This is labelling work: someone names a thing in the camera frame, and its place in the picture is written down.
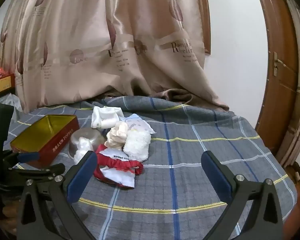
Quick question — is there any wooden window frame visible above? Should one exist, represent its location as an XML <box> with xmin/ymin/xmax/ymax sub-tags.
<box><xmin>197</xmin><ymin>0</ymin><xmax>212</xmax><ymax>54</ymax></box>

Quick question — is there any small white cloth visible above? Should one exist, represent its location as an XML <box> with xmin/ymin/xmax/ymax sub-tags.
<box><xmin>74</xmin><ymin>136</ymin><xmax>94</xmax><ymax>164</ymax></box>

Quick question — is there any orange cardboard box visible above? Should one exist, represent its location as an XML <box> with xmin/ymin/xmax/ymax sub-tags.
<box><xmin>0</xmin><ymin>73</ymin><xmax>15</xmax><ymax>96</ymax></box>

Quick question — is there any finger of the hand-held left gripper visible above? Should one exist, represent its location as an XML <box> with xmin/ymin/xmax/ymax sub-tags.
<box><xmin>4</xmin><ymin>151</ymin><xmax>40</xmax><ymax>167</ymax></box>
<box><xmin>9</xmin><ymin>163</ymin><xmax>65</xmax><ymax>180</ymax></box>

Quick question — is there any steel bowl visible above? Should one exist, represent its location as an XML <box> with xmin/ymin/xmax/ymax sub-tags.
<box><xmin>69</xmin><ymin>127</ymin><xmax>107</xmax><ymax>158</ymax></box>

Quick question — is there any white patterned cloth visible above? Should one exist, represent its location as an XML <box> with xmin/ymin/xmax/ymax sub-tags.
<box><xmin>120</xmin><ymin>116</ymin><xmax>157</xmax><ymax>137</ymax></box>

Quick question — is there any red and gold tin box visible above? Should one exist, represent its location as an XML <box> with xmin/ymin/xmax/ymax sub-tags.
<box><xmin>10</xmin><ymin>114</ymin><xmax>80</xmax><ymax>169</ymax></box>

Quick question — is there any brass door handle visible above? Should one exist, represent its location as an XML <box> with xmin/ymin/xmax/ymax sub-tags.
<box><xmin>272</xmin><ymin>52</ymin><xmax>287</xmax><ymax>77</ymax></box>

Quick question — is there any translucent white plastic bag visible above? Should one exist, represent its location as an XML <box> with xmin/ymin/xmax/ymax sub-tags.
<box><xmin>0</xmin><ymin>93</ymin><xmax>22</xmax><ymax>113</ymax></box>

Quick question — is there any beige printed curtain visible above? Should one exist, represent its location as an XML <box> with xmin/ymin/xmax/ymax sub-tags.
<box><xmin>0</xmin><ymin>0</ymin><xmax>230</xmax><ymax>113</ymax></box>

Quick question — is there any white garment with red trim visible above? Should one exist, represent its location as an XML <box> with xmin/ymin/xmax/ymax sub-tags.
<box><xmin>94</xmin><ymin>148</ymin><xmax>143</xmax><ymax>189</ymax></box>

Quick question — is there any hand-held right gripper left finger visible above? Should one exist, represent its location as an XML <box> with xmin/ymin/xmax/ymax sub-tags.
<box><xmin>16</xmin><ymin>151</ymin><xmax>98</xmax><ymax>240</ymax></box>

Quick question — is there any brown wooden door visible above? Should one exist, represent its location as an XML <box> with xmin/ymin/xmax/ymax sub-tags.
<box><xmin>252</xmin><ymin>0</ymin><xmax>299</xmax><ymax>155</ymax></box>

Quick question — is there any light blue towel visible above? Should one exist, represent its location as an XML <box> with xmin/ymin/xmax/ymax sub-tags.
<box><xmin>125</xmin><ymin>114</ymin><xmax>143</xmax><ymax>122</ymax></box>

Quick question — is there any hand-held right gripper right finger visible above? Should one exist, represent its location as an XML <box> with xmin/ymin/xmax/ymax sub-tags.
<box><xmin>201</xmin><ymin>151</ymin><xmax>283</xmax><ymax>240</ymax></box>

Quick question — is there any grey plaid bed sheet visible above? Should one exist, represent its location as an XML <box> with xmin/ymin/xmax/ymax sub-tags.
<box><xmin>0</xmin><ymin>96</ymin><xmax>298</xmax><ymax>240</ymax></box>

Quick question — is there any cream coloured cloth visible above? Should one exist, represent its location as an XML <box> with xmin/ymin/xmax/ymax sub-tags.
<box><xmin>104</xmin><ymin>121</ymin><xmax>128</xmax><ymax>150</ymax></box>

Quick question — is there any white fluffy towel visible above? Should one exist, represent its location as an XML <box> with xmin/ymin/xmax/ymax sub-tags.
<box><xmin>123</xmin><ymin>130</ymin><xmax>152</xmax><ymax>162</ymax></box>

